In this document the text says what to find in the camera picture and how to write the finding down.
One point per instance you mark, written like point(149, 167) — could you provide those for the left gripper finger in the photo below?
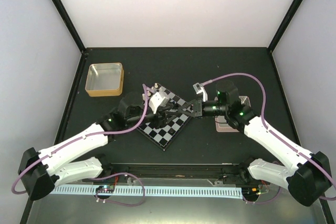
point(171, 115)
point(171, 107)

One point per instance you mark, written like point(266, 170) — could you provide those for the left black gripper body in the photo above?
point(158, 122)

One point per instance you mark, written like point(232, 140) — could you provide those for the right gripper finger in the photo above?
point(186, 107)
point(187, 113)

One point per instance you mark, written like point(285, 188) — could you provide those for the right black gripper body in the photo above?
point(199, 112)

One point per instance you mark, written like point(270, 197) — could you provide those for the black white chess board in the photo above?
point(161, 136)

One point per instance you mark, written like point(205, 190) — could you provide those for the pink metal tin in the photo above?
point(220, 123)

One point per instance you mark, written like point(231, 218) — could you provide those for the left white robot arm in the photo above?
point(42, 171)

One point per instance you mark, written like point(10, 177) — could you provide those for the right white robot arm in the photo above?
point(306, 175)

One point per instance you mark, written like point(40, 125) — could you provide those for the small green circuit board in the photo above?
point(105, 189)

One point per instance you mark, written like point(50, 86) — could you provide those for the right small circuit board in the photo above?
point(254, 191)

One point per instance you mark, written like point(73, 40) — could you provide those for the gold metal tin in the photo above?
point(105, 79)

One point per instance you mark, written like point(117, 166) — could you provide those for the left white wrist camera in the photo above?
point(160, 98)

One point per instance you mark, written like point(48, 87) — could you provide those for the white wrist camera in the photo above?
point(160, 98)
point(200, 90)

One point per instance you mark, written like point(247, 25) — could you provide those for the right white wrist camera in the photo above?
point(200, 90)

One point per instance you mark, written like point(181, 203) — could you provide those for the black front rail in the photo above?
point(229, 173)

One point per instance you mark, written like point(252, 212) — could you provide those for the light blue cable duct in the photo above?
point(152, 191)

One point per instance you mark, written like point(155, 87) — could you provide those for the right black frame post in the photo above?
point(294, 6)

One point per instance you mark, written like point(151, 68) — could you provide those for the black frame post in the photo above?
point(69, 24)
point(294, 6)

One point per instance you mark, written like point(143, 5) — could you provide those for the left black frame post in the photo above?
point(69, 24)

